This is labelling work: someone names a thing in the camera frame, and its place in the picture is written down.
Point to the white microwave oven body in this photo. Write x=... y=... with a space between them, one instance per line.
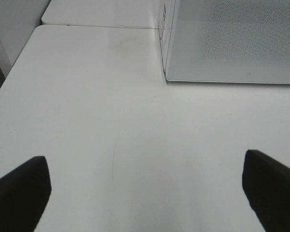
x=165 y=22

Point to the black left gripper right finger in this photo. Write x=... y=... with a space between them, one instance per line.
x=266 y=184

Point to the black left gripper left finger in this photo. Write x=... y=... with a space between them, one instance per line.
x=24 y=194

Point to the white microwave door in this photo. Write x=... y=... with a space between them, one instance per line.
x=230 y=41

